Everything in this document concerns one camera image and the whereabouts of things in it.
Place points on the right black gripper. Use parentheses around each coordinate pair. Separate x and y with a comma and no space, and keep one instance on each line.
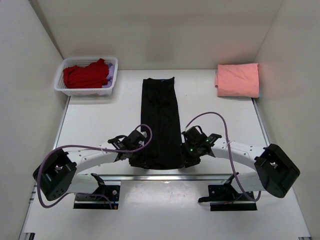
(188,161)

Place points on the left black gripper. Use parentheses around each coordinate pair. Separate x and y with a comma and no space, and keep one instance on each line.
(140,145)

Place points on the black t shirt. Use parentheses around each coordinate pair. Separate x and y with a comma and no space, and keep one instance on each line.
(159,110)

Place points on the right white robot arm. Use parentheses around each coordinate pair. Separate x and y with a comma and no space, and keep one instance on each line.
(272,170)

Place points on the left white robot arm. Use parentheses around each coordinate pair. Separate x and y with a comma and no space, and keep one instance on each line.
(64,171)

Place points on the white plastic basket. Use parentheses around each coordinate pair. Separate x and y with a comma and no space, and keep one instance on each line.
(82,62)

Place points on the red t shirt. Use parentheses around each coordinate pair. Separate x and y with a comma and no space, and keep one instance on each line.
(89,77)

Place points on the folded pink t shirt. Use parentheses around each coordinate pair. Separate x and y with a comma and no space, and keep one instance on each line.
(237,80)

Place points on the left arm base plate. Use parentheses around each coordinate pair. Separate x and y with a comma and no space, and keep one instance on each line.
(105,197)

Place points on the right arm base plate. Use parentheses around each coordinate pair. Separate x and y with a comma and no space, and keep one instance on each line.
(222,198)

